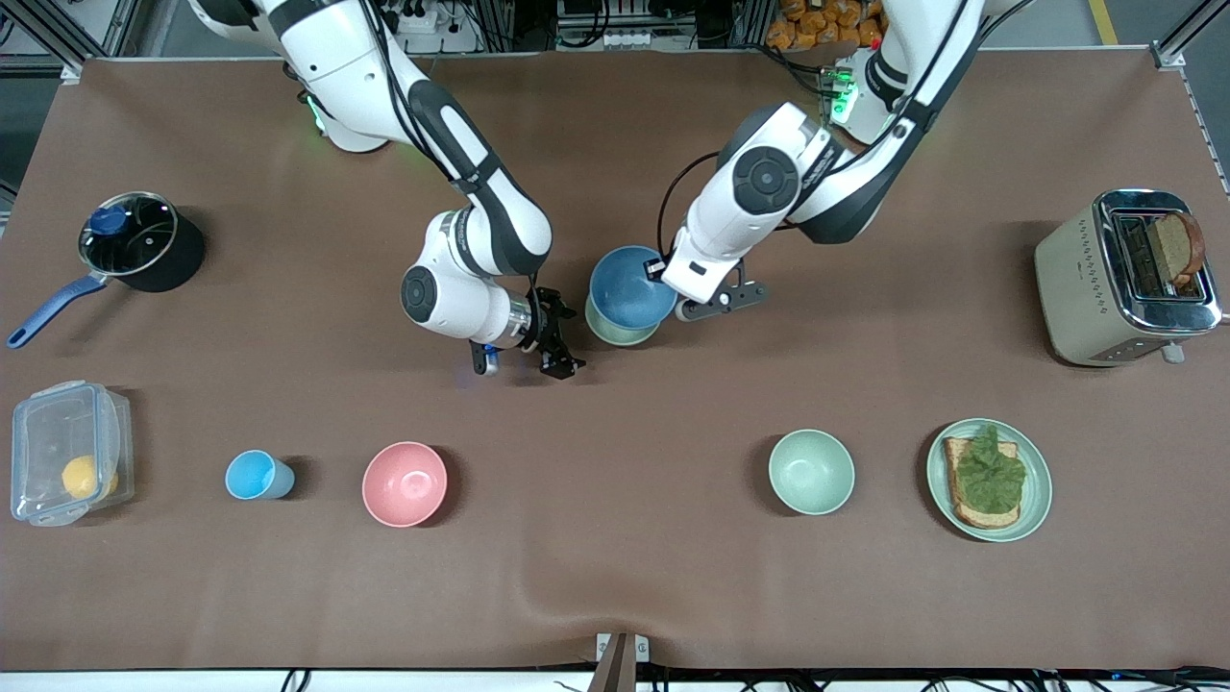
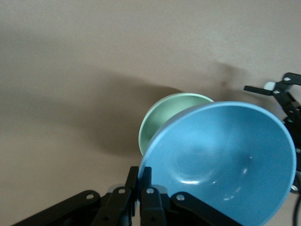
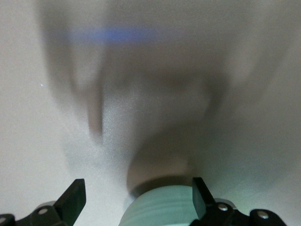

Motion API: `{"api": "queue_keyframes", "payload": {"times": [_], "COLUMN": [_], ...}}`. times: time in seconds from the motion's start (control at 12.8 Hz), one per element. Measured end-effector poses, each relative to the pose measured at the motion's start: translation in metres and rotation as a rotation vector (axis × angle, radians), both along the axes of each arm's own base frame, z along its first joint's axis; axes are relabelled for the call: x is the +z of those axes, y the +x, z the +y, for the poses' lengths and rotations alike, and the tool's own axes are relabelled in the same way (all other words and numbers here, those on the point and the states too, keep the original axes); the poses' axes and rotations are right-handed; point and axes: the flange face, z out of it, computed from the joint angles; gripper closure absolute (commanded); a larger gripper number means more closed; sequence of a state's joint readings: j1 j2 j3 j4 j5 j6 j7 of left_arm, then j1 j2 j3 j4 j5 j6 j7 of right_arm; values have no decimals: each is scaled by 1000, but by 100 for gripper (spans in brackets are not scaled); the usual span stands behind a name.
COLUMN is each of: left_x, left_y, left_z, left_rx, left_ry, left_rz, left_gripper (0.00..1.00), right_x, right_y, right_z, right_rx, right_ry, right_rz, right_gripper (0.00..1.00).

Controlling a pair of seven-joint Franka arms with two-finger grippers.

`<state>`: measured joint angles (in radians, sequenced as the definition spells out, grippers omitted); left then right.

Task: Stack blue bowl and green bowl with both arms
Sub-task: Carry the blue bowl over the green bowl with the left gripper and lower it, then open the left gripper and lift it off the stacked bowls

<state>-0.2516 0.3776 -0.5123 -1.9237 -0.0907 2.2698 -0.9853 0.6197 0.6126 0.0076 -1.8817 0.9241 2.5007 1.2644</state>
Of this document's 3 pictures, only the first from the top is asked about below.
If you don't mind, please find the blue bowl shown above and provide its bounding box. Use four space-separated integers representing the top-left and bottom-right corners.
588 246 679 333

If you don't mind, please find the light green bowl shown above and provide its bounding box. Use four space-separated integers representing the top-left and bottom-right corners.
768 429 856 516
584 298 662 348

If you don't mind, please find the pink bowl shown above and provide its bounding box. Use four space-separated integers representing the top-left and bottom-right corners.
361 441 449 529

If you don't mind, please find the control box with connectors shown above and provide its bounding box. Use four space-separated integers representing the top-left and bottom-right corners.
555 0 674 51

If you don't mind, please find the bag of orange snacks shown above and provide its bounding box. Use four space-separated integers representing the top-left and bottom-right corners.
766 0 883 51

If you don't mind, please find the white power strip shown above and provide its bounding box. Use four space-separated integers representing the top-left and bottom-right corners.
380 0 481 54

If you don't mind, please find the blue plastic cup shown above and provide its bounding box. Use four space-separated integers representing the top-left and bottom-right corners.
225 450 296 502

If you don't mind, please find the green lettuce leaf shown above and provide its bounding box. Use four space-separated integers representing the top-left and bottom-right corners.
954 424 1027 513

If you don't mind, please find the toast slice with crust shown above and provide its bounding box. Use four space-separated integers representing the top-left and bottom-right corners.
943 437 1021 531

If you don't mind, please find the silver beige toaster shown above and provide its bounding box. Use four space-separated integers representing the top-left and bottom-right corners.
1034 187 1224 367

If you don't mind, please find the light green plate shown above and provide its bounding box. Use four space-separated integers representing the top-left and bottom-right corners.
926 418 1053 543

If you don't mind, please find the brown bread slice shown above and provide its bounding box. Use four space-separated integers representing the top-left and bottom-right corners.
1148 211 1207 289

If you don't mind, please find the yellow lemon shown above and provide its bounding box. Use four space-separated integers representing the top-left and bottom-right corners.
61 455 119 500

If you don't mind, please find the clear plastic lidded container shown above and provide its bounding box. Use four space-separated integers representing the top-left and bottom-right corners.
10 381 135 528

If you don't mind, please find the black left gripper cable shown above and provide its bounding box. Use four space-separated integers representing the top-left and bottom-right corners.
657 151 731 259

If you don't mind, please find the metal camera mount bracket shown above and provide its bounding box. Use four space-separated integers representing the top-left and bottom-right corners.
596 632 651 692

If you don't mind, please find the black pot with blue handle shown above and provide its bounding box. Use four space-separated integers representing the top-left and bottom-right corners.
5 190 206 349

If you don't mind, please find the aluminium frame profile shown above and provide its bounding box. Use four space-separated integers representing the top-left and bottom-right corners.
1151 0 1230 193
0 0 145 83

